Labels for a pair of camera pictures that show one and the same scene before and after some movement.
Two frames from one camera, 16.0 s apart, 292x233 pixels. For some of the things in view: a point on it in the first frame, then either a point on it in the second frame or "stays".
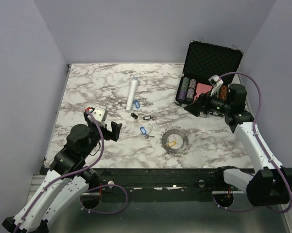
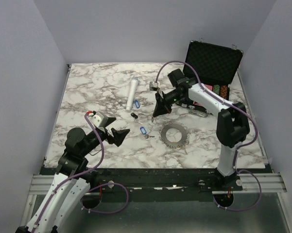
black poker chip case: [203, 60] stays
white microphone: [133, 85] stays
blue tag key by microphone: [137, 104] stays
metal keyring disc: [174, 130] → [185, 138]
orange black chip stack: [223, 92] stays
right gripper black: [205, 100] → [162, 108]
